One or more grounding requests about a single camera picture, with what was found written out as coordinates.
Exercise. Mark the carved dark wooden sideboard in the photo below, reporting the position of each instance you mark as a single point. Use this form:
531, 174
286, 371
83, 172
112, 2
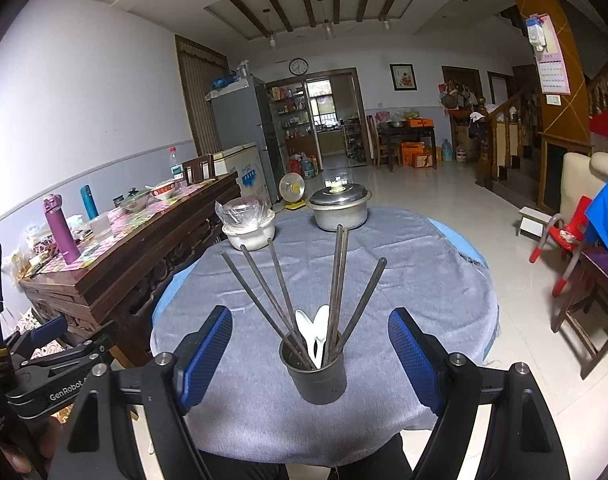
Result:
125, 283

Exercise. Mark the clear plastic water bottle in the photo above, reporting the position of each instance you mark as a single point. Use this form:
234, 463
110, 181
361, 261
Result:
175, 166

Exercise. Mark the red white ceramic bowl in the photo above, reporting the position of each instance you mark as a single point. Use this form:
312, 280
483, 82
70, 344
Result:
165, 190

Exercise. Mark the cream sofa armchair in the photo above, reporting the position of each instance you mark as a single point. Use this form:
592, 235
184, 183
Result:
582, 175

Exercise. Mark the grey tablecloth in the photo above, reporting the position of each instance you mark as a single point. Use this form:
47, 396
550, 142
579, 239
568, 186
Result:
252, 410

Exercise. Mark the white chest freezer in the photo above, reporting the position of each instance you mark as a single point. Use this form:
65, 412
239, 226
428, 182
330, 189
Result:
244, 160

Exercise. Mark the small white step stool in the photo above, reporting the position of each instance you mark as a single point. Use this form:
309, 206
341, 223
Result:
532, 222

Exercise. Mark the red child chair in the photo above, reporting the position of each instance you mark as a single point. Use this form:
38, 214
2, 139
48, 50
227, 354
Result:
569, 236

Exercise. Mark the white bowl with plastic bag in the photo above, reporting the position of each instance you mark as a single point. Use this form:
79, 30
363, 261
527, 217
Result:
247, 222

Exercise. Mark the dark wooden side table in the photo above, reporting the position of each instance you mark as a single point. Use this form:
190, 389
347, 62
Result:
409, 143

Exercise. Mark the white plastic spoon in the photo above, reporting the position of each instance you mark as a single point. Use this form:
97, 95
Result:
320, 331
307, 329

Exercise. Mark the blue round table cover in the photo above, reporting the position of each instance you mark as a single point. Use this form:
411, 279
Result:
464, 247

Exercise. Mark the purple thermos bottle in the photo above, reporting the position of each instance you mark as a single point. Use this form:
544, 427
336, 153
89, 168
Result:
55, 217

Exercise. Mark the dark metal utensil cup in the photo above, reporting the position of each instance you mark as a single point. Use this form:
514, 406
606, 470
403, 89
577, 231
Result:
320, 387

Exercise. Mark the small yellow fan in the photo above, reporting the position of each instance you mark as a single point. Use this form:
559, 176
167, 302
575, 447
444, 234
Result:
292, 190

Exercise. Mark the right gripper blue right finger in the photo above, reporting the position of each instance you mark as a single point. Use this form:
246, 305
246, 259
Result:
423, 364

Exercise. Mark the framed flower picture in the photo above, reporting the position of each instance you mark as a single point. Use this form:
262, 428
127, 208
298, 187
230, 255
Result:
403, 77

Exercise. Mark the pink wall calendar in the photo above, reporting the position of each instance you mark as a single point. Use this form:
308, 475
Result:
548, 55

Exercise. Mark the teal thermos bottle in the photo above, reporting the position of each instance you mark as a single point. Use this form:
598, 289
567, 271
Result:
88, 202

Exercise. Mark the glass lidded bowl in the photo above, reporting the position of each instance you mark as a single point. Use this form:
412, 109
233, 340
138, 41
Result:
135, 201

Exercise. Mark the grey refrigerator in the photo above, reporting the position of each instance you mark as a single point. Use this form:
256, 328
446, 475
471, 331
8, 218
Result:
243, 115

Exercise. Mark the round wall clock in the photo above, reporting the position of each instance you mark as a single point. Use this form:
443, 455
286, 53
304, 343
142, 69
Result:
298, 67

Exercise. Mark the aluminium pot with lid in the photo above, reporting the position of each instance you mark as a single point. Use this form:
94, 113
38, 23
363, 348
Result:
340, 203

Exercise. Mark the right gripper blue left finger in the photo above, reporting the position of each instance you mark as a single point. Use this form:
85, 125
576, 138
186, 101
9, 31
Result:
198, 356

